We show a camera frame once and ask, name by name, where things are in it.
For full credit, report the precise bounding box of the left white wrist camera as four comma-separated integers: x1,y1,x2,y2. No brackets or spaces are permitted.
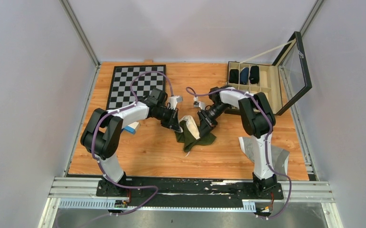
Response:
167,95,183,109

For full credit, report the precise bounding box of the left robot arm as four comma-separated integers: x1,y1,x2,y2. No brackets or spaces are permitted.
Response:
80,88,183,196

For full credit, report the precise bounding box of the black rolled underwear tall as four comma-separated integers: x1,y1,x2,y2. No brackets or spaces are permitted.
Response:
249,66,260,84

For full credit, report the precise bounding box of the blue white block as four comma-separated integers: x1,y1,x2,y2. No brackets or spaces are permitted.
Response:
123,122,141,134

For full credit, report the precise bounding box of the black white chessboard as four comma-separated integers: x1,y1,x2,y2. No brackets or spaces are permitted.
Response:
106,65,167,111

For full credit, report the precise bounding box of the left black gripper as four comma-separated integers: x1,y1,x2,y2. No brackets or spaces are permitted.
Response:
155,105,181,133

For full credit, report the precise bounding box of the black compartment storage box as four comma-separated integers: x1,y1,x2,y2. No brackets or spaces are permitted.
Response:
226,31,312,116

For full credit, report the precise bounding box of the right aluminium frame post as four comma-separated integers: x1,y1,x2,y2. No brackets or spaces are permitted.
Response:
300,0,325,35

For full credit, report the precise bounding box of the grey underwear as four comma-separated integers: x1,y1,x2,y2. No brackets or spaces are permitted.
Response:
239,136,290,179

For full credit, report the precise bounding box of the aluminium frame post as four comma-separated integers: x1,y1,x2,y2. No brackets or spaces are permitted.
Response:
300,0,325,35
59,0,100,68

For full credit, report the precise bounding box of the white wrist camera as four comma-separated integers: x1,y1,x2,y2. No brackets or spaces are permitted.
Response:
193,96,206,110
167,95,183,109

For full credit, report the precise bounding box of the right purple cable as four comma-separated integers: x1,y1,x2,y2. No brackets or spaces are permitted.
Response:
186,86,292,220

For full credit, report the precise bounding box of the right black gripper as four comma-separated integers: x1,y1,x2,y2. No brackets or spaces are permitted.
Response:
197,103,230,138

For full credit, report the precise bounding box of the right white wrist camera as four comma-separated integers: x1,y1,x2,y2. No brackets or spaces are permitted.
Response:
193,96,206,110

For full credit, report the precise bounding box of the left aluminium frame post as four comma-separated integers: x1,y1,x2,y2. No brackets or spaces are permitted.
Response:
59,0,100,68

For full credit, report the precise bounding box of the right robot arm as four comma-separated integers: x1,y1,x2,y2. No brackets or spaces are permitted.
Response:
197,85,277,199

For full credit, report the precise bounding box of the navy rolled underwear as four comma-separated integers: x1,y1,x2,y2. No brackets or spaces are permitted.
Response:
239,67,249,85

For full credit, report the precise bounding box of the green underwear white waistband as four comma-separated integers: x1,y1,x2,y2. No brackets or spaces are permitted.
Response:
175,115,216,153

